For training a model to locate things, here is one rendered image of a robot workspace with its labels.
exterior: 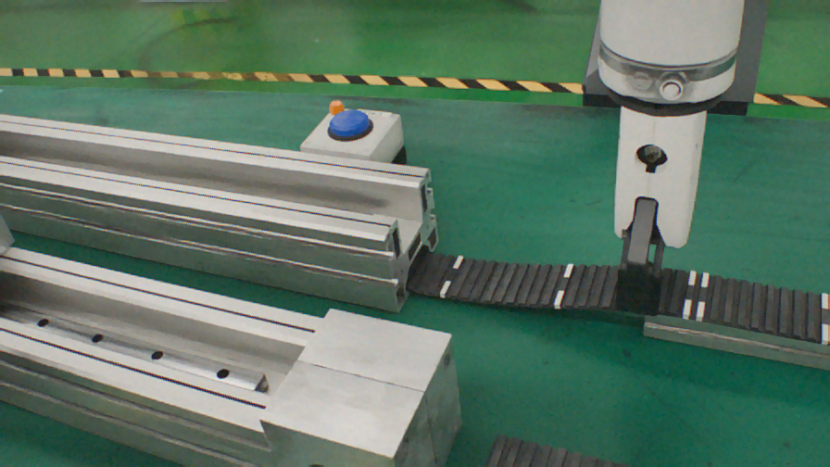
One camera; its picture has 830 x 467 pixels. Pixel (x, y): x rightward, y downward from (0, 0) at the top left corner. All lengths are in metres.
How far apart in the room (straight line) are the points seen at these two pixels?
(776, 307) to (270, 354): 0.38
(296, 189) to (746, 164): 0.45
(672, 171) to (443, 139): 0.42
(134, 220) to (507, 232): 0.35
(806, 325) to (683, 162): 0.19
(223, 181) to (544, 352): 0.35
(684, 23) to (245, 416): 0.35
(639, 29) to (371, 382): 0.26
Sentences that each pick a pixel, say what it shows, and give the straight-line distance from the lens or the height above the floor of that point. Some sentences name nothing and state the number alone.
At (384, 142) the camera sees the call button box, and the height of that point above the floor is 0.83.
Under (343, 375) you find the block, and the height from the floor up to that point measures 0.87.
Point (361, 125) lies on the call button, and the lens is 0.77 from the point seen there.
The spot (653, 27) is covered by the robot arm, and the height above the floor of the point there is 1.05.
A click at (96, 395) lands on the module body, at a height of 0.84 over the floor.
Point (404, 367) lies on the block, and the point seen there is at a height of 0.87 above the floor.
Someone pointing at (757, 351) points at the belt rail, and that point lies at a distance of 0.63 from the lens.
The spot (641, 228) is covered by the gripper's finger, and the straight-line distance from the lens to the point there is 0.51.
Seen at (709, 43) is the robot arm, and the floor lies 1.04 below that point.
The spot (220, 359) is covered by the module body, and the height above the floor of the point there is 0.82.
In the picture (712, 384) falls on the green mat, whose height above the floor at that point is 0.78.
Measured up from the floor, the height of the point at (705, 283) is 0.82.
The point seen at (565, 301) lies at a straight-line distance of 0.63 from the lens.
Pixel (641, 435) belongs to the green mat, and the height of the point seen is 0.78.
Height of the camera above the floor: 1.24
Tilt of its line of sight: 39 degrees down
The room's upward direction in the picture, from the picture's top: 8 degrees counter-clockwise
